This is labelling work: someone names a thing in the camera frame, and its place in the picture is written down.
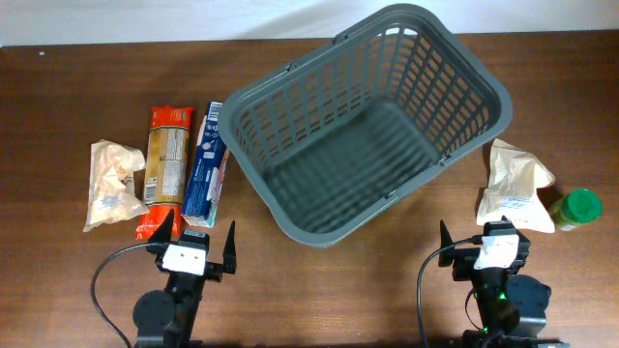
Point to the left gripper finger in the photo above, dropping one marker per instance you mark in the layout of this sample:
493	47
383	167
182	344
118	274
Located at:
163	233
229	251

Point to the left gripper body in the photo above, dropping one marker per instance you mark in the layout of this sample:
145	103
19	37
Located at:
212	272

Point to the beige food bag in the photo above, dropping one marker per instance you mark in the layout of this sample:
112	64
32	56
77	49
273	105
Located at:
512	189
111	195

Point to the orange pasta package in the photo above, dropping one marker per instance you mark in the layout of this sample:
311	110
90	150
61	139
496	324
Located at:
166	166

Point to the blue tissue box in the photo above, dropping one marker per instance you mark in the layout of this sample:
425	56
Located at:
209	162

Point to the green lidded spice jar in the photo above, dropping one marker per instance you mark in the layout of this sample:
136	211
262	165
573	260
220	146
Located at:
579	207

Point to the grey plastic basket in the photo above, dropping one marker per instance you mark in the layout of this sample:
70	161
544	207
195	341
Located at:
335	138

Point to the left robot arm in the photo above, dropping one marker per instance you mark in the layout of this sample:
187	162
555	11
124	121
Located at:
165	318

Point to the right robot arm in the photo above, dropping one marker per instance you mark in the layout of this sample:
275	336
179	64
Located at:
511	305

